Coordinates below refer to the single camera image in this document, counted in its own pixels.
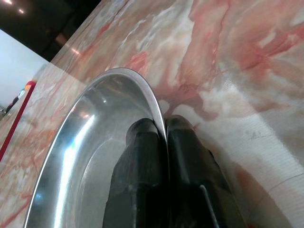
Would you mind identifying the red mat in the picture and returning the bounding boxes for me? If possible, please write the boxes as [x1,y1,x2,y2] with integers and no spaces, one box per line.
[0,80,36,162]

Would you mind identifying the dark glossy cabinet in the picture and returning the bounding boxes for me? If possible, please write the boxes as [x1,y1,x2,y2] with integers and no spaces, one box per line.
[0,0,100,62]

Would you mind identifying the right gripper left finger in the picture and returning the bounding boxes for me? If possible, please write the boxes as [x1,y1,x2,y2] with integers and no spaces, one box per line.
[102,118,170,228]

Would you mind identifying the stainless steel plate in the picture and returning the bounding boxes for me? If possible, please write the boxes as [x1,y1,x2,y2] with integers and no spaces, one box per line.
[22,67,171,228]

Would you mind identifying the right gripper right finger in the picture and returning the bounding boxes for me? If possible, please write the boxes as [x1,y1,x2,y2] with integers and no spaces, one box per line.
[167,114,244,228]

